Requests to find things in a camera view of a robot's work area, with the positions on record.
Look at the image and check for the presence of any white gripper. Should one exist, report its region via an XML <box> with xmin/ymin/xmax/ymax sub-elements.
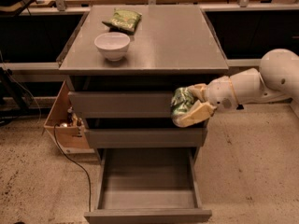
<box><xmin>172</xmin><ymin>77</ymin><xmax>238</xmax><ymax>128</ymax></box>

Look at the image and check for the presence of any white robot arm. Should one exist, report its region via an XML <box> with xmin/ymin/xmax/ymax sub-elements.
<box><xmin>171</xmin><ymin>49</ymin><xmax>299</xmax><ymax>128</ymax></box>

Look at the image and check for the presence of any grey middle drawer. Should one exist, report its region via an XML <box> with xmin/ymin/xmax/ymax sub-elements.
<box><xmin>85</xmin><ymin>128</ymin><xmax>207</xmax><ymax>148</ymax></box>

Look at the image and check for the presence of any grey drawer cabinet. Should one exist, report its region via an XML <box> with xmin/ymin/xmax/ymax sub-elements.
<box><xmin>56</xmin><ymin>5</ymin><xmax>230</xmax><ymax>161</ymax></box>

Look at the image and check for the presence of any open grey bottom drawer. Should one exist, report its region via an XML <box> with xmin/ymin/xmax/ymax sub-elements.
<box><xmin>84</xmin><ymin>148</ymin><xmax>212</xmax><ymax>224</ymax></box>

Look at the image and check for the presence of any grey top drawer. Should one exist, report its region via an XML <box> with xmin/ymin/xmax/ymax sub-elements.
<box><xmin>68</xmin><ymin>91</ymin><xmax>172</xmax><ymax>119</ymax></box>

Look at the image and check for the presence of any white ceramic bowl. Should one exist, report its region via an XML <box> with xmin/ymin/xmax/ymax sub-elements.
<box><xmin>94</xmin><ymin>32</ymin><xmax>131</xmax><ymax>61</ymax></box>

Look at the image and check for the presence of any green chip bag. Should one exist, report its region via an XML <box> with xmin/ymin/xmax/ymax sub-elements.
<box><xmin>103</xmin><ymin>8</ymin><xmax>142</xmax><ymax>33</ymax></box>

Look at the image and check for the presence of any wooden box with clutter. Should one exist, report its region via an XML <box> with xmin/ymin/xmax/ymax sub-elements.
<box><xmin>44</xmin><ymin>82</ymin><xmax>93</xmax><ymax>154</ymax></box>

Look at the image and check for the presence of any black floor cable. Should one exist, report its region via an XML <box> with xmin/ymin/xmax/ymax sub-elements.
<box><xmin>53</xmin><ymin>123</ymin><xmax>93</xmax><ymax>213</ymax></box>

